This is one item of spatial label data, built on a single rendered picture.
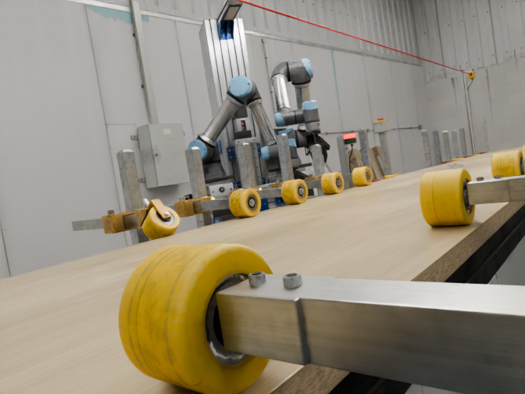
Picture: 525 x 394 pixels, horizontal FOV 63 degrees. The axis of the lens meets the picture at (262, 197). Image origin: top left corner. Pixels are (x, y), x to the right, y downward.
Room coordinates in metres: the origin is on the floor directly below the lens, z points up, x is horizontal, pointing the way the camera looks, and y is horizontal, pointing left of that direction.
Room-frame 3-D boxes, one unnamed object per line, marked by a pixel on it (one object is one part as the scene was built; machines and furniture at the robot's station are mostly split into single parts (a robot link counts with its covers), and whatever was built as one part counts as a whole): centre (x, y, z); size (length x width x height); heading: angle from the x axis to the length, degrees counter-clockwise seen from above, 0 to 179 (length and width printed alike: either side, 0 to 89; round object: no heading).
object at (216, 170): (2.59, 0.27, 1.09); 0.15 x 0.15 x 0.10
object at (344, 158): (2.17, -0.44, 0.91); 0.04 x 0.04 x 0.48; 50
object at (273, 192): (1.58, 0.08, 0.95); 0.50 x 0.04 x 0.04; 50
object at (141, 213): (1.09, 0.27, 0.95); 0.10 x 0.04 x 0.10; 50
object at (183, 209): (1.39, 0.22, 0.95); 0.14 x 0.06 x 0.05; 140
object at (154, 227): (1.08, 0.26, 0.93); 0.09 x 0.08 x 0.09; 50
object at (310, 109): (2.18, -0.31, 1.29); 0.09 x 0.08 x 0.11; 177
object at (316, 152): (1.98, -0.28, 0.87); 0.04 x 0.04 x 0.48; 50
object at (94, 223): (1.23, 0.45, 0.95); 0.37 x 0.03 x 0.03; 50
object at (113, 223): (1.19, 0.38, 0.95); 0.14 x 0.06 x 0.05; 140
